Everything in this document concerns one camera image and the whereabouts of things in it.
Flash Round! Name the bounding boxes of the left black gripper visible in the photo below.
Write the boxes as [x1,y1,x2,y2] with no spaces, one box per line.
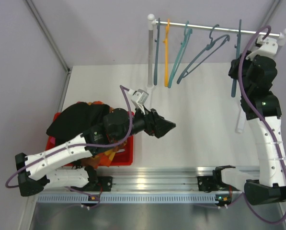
[114,102,175,142]

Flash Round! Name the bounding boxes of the teal hanger of black trousers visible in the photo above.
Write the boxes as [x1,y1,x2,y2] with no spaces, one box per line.
[231,19,242,98]

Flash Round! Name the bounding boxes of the teal hanger of camouflage trousers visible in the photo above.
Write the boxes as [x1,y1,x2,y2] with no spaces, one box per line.
[177,24,230,84]

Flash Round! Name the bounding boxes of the teal hanger of pink trousers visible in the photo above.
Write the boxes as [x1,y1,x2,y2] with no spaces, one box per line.
[168,21,193,88]

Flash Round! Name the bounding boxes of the orange camouflage trousers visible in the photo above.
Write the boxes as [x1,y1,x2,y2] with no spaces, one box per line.
[77,101,127,168]

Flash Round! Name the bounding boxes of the teal hanger of newspaper trousers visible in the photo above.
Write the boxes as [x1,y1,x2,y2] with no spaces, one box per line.
[153,18,160,86]

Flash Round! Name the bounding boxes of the orange plastic hanger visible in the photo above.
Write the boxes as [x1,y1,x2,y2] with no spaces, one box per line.
[163,19,170,88]

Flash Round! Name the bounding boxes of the black trousers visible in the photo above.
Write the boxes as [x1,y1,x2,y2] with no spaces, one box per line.
[46,102,112,141]

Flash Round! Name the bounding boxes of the pink trousers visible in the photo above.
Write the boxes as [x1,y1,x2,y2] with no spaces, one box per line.
[46,136,56,150]

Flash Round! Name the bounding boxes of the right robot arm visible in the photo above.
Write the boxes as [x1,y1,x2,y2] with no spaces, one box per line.
[213,55,286,205]

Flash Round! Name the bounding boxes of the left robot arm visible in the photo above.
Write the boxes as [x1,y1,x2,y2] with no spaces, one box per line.
[15,108,176,197]

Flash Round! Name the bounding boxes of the red plastic tray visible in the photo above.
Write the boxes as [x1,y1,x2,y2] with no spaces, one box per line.
[46,112,134,167]

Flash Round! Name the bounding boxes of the white metal clothes rack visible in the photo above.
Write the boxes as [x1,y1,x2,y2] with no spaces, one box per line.
[145,14,286,134]

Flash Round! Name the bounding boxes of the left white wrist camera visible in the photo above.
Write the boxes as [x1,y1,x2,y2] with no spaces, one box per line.
[128,89,149,115]

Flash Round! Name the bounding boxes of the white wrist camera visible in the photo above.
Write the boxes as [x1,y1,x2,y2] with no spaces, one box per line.
[246,35,278,60]
[128,89,149,115]

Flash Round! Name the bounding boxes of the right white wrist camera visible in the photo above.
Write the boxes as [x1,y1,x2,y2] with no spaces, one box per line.
[246,35,278,60]

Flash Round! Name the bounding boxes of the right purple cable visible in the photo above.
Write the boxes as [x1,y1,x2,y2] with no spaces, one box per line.
[238,25,286,225]

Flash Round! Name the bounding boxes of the purple cable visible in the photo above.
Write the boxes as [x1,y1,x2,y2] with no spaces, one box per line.
[238,25,286,225]
[5,85,134,190]

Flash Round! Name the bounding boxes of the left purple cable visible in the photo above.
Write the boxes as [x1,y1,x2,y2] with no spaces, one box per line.
[5,85,134,190]

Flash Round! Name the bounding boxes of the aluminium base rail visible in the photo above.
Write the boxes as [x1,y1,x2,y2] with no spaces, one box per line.
[96,167,215,193]

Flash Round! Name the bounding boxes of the perforated cable duct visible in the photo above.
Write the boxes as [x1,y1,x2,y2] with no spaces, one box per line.
[37,193,228,204]

